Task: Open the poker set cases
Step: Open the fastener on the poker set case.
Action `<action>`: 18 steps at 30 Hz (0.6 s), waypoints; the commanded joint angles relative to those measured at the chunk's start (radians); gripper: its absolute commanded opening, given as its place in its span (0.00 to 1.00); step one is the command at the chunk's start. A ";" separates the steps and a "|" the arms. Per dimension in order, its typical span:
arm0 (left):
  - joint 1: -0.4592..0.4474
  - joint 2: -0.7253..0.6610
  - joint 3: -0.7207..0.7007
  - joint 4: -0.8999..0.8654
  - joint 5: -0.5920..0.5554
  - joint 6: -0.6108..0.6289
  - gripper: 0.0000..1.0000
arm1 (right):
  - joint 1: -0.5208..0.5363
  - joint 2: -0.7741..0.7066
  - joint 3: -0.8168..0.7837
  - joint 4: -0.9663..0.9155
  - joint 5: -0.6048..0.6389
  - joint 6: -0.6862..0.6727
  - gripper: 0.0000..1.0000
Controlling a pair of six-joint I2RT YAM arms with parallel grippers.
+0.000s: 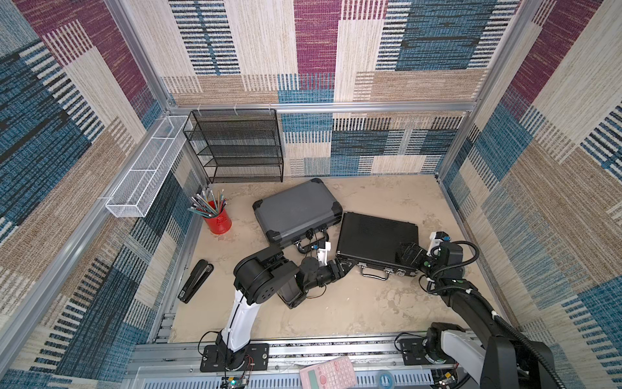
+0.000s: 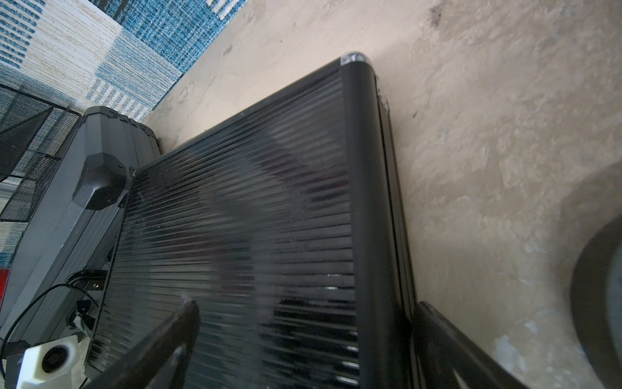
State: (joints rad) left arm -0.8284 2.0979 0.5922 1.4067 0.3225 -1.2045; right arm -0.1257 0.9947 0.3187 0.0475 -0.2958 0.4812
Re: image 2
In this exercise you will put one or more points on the red metal pencil bucket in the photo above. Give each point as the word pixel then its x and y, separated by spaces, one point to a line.
pixel 4 277

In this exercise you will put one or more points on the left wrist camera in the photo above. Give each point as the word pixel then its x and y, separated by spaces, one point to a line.
pixel 48 365

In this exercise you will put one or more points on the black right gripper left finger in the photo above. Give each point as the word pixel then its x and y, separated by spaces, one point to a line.
pixel 161 359

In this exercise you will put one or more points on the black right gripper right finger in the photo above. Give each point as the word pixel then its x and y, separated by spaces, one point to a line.
pixel 449 359

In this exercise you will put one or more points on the black poker set case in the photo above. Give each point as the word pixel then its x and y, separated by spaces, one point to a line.
pixel 285 224

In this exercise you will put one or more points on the black mesh shelf rack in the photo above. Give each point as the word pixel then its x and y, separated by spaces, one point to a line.
pixel 35 135

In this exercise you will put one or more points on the grey poker set case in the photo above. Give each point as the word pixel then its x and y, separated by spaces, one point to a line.
pixel 75 224

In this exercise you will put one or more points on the grey tape roll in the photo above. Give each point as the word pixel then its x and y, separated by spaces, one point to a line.
pixel 595 297

